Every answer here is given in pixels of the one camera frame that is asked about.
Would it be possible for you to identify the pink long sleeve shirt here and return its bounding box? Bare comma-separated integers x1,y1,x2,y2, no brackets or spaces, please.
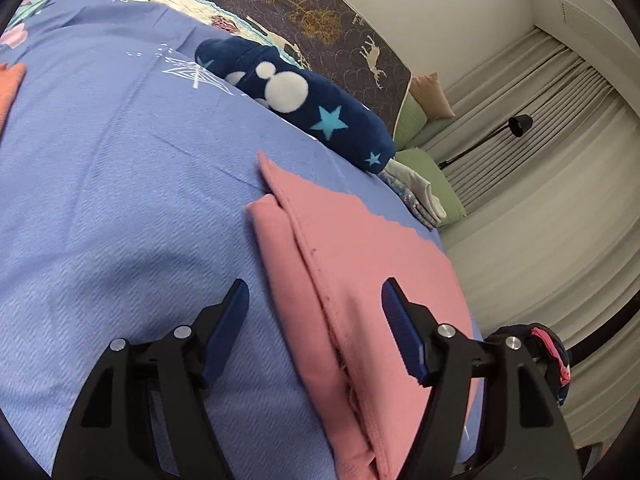
248,158,478,479

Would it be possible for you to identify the black pink bag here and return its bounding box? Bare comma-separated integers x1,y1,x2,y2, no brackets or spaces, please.
486,323,572,406

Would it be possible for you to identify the patterned folded cloth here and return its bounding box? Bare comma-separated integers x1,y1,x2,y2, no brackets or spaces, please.
378,171,442,230

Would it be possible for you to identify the grey folded cloth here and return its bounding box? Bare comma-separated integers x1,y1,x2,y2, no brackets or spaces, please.
385,159,447,226

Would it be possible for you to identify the green pillow front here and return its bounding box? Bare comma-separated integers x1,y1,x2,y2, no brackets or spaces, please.
395,148,466,226

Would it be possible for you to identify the green pillow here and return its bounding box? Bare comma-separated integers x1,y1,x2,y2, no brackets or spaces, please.
395,148,466,226
393,92,427,150

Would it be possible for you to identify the grey curtain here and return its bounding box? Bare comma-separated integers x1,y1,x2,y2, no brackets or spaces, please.
414,24,640,451

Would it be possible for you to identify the black floor lamp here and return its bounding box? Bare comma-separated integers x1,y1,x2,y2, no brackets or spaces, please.
438,114,534,170

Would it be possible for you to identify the green pillow back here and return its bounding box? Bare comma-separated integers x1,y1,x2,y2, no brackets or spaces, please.
393,92,427,150

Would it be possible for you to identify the tan cushion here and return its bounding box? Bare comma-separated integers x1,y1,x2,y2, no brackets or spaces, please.
409,73,456,120

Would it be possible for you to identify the navy star plush blanket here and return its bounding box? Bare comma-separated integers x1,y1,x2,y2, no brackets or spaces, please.
195,36,396,174

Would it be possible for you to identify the orange cloth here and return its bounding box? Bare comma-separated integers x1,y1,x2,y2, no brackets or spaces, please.
0,63,27,131

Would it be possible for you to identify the dark deer pattern mattress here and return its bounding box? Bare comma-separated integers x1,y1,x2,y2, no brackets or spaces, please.
205,0,411,130

